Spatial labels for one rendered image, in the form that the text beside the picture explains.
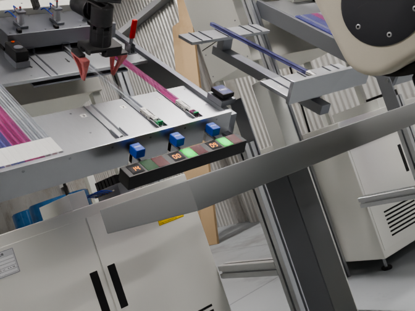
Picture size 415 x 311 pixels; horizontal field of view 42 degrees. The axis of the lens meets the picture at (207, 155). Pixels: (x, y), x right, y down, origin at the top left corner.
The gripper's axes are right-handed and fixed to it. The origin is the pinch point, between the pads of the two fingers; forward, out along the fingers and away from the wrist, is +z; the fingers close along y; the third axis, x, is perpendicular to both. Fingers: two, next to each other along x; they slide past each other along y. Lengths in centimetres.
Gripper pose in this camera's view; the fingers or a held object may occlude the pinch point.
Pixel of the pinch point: (98, 74)
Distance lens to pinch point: 151.6
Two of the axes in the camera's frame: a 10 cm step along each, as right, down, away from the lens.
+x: 6.2, 5.2, -5.9
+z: -1.7, 8.2, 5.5
